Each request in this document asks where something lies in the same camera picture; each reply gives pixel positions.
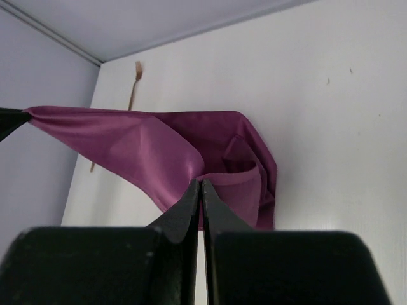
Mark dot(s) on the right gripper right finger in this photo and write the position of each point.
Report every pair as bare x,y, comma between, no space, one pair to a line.
246,266

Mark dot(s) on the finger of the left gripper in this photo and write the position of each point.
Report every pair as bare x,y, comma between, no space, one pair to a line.
10,120

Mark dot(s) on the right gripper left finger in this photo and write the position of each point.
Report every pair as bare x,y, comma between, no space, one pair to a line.
155,264

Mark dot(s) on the purple satin napkin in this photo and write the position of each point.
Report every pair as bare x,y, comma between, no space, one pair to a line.
162,152

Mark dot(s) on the left corner aluminium post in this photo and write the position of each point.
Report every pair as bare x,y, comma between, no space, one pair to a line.
49,32

